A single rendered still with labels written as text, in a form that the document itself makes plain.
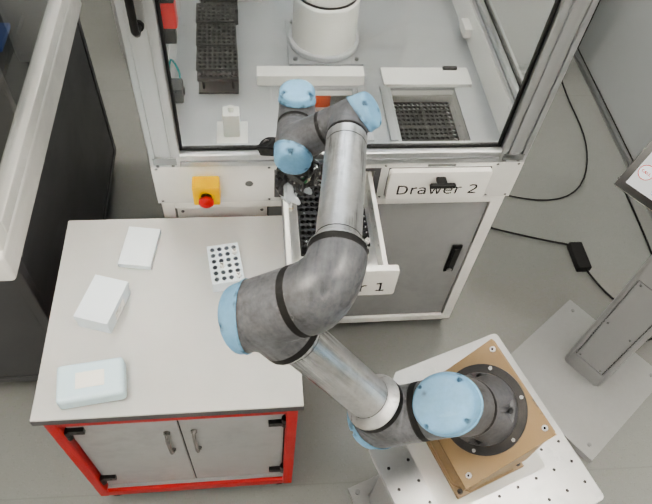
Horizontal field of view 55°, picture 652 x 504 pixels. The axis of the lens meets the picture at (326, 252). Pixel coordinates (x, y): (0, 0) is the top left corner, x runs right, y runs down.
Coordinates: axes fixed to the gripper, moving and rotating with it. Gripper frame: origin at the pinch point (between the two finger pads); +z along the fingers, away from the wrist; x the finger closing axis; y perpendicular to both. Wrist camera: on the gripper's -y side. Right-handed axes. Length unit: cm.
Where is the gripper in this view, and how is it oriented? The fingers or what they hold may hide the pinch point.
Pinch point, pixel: (289, 196)
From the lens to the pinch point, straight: 155.1
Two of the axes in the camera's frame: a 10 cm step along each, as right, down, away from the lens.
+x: 6.4, -6.1, 4.7
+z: -0.5, 5.7, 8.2
